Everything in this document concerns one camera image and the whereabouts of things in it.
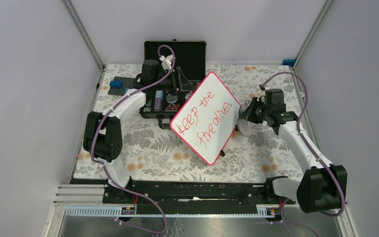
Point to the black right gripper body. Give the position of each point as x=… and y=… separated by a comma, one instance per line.
x=258, y=111

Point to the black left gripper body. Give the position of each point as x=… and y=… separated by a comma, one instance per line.
x=170, y=84

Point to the pink framed whiteboard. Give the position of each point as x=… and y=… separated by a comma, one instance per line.
x=208, y=118

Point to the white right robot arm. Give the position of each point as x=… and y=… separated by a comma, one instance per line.
x=323, y=185

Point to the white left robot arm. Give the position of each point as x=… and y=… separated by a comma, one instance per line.
x=103, y=137

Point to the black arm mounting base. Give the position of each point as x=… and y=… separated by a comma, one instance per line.
x=187, y=198

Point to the black open carrying case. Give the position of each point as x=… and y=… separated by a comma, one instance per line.
x=161, y=104

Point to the grey lego baseplate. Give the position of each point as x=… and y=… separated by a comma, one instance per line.
x=126, y=82

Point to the blue corner block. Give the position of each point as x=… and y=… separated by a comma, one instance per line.
x=289, y=62

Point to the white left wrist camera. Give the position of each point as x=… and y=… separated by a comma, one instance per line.
x=166, y=62

